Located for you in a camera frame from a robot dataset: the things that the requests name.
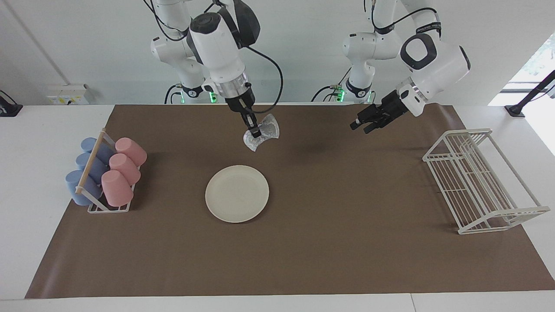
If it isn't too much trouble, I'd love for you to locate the silver foil sponge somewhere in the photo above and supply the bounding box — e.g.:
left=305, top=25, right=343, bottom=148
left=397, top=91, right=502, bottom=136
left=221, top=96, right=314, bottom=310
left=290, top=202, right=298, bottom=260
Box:
left=243, top=114, right=281, bottom=153

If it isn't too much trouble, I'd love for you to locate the cream round plate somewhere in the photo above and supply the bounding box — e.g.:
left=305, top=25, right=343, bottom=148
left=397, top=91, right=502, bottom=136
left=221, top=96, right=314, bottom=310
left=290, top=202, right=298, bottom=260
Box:
left=205, top=165, right=270, bottom=224

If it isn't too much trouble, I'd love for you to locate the pink plastic cup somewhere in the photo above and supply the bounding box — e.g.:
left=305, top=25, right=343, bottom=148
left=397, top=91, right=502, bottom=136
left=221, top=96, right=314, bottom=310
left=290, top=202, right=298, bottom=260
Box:
left=109, top=153, right=142, bottom=185
left=115, top=137, right=147, bottom=167
left=101, top=170, right=134, bottom=207

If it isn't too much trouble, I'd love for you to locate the brown table mat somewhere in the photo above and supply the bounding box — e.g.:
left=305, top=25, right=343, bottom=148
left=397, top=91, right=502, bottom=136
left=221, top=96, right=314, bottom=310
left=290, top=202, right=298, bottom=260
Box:
left=25, top=104, right=555, bottom=299

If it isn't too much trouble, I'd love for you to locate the blue plastic cup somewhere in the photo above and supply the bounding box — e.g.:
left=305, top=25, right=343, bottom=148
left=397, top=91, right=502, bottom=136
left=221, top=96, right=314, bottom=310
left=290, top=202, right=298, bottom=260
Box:
left=76, top=153, right=109, bottom=182
left=81, top=137, right=115, bottom=164
left=65, top=170, right=103, bottom=206

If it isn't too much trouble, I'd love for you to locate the white cup holder rack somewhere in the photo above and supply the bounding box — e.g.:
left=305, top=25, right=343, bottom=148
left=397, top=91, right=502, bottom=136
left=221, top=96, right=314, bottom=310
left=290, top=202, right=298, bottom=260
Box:
left=75, top=128, right=141, bottom=213

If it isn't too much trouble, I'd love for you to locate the black table clamp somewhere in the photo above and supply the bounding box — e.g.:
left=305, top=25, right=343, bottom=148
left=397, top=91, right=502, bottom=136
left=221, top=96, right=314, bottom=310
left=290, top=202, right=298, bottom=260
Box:
left=0, top=90, right=23, bottom=117

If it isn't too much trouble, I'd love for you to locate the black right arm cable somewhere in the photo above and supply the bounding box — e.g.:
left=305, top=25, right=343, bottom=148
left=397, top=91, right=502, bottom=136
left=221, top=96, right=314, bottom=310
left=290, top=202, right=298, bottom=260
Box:
left=246, top=45, right=284, bottom=116

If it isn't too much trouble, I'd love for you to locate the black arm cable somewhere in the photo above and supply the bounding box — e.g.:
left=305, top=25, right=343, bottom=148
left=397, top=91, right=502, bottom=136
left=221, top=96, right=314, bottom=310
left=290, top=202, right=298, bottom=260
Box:
left=246, top=45, right=284, bottom=116
left=371, top=0, right=439, bottom=34

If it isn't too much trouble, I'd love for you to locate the black left base cable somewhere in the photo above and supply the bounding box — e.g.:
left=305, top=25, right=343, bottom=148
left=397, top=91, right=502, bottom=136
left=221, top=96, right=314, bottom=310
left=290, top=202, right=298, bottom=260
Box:
left=310, top=66, right=353, bottom=103

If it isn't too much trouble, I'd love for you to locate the black base cable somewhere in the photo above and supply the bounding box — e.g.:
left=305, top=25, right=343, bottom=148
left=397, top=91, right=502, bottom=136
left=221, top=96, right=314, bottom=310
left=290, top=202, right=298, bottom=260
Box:
left=310, top=66, right=353, bottom=103
left=164, top=84, right=183, bottom=104

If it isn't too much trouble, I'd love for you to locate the black right base cable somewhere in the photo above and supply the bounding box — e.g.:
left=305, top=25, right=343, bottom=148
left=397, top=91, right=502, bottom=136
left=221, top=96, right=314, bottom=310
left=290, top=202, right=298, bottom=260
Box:
left=164, top=84, right=183, bottom=104

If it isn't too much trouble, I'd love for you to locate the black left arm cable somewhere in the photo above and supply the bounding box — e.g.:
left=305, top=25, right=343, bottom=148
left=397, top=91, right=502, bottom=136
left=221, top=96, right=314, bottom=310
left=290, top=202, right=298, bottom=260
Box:
left=371, top=0, right=439, bottom=34

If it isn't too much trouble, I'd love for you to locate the white wire dish rack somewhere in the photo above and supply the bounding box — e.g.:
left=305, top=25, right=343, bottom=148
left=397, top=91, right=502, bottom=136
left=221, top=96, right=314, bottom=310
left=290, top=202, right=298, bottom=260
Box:
left=423, top=128, right=551, bottom=235

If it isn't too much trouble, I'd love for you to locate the white wall socket box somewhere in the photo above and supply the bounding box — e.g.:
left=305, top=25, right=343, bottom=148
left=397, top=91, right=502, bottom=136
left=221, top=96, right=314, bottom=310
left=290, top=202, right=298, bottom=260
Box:
left=47, top=84, right=89, bottom=105

